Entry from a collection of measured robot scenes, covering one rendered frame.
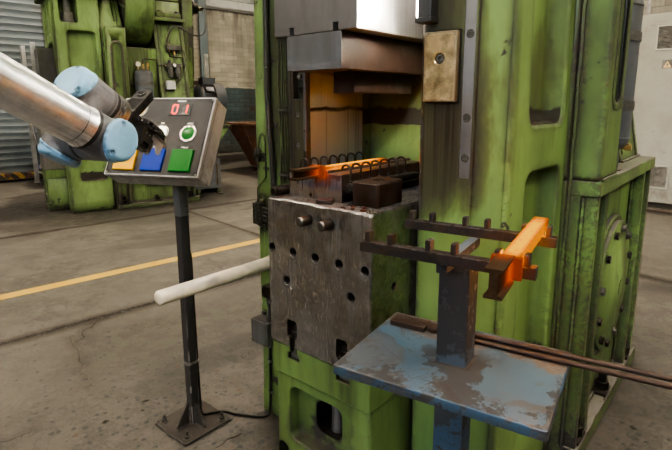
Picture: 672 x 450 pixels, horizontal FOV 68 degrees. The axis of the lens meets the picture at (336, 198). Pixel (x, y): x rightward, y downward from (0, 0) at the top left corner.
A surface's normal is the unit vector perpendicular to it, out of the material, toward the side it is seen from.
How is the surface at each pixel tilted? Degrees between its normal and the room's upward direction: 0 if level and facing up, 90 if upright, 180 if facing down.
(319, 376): 90
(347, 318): 90
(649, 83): 90
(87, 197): 90
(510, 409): 0
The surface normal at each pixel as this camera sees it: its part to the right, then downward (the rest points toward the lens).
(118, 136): 0.92, 0.11
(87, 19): 0.53, 0.17
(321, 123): 0.76, 0.12
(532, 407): 0.00, -0.98
